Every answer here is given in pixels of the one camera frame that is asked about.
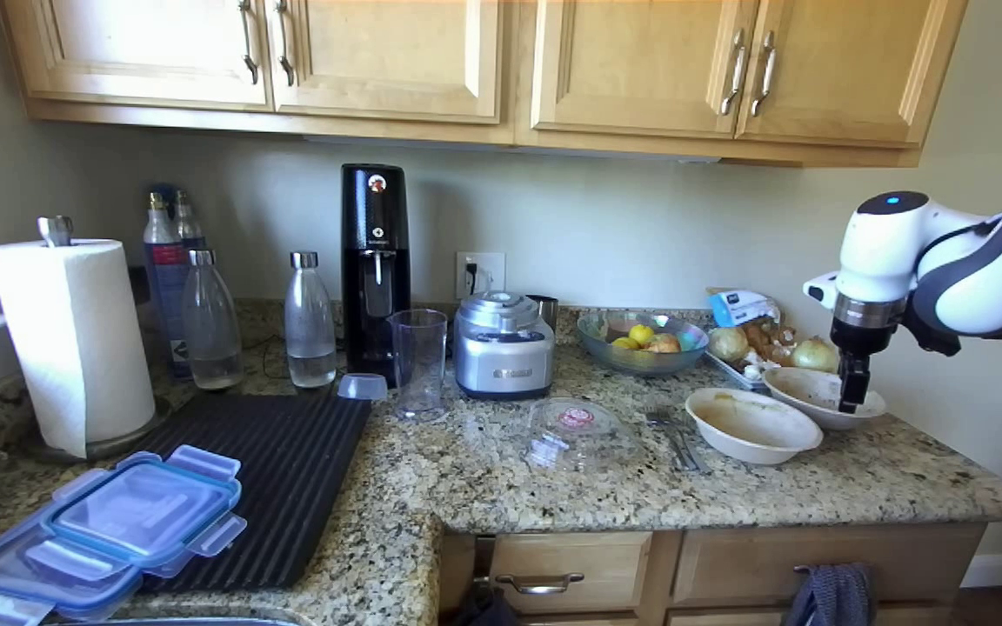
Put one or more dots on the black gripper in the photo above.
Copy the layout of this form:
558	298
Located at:
864	347

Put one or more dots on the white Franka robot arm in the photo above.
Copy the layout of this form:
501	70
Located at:
974	279

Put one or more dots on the glass fruit bowl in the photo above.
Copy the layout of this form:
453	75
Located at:
686	350

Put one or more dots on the large pale onion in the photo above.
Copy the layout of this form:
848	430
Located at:
814	353

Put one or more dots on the brown round vegetable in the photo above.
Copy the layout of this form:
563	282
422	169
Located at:
769	340

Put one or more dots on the white mushroom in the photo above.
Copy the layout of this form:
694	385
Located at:
756	369

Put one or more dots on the brown skinned onion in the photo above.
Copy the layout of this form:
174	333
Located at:
729	347

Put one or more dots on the blue white food package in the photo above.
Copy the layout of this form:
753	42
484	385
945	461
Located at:
738	307

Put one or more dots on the orange citrus fruit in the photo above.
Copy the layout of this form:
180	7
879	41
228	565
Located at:
663	347

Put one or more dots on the grey hanging towel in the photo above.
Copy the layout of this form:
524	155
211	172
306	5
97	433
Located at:
830	596

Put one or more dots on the wood drawer base cabinet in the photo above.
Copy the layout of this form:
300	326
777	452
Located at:
733	568

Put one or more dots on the yellow lemon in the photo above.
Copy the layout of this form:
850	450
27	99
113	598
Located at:
643	335
625	347

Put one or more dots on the clear plastic container pink label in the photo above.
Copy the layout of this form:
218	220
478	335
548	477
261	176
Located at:
576	417

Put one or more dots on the silver white food chopper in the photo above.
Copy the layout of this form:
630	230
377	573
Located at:
501	353

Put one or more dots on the dark hanging cloth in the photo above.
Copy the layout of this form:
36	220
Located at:
484	610

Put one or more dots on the clear drinking glass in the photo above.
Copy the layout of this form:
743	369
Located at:
420	365

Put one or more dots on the small grey plastic cap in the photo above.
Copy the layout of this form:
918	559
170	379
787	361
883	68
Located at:
362	388

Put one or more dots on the black soda maker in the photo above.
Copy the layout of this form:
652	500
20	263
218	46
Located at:
377	230

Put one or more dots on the clear plastic bottle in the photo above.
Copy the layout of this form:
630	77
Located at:
312	326
214	333

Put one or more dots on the black ribbed drying mat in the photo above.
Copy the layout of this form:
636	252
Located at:
279	473

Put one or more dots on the dark capped bottle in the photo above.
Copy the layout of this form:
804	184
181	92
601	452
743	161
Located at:
189	228

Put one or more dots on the dark blue bottle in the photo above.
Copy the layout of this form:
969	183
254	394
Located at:
160	289

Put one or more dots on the small blue latch food container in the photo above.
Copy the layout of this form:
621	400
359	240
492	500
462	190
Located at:
146	507

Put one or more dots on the white paper towel roll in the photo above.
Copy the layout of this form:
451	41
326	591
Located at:
71	335

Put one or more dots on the metal paper towel holder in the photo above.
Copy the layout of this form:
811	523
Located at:
54	228

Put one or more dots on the large blue latch food container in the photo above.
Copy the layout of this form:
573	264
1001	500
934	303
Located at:
14	568

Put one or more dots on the white wall outlet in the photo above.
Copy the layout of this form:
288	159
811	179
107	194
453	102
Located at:
487	270

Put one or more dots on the light wood wall cabinet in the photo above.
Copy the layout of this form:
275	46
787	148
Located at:
410	58

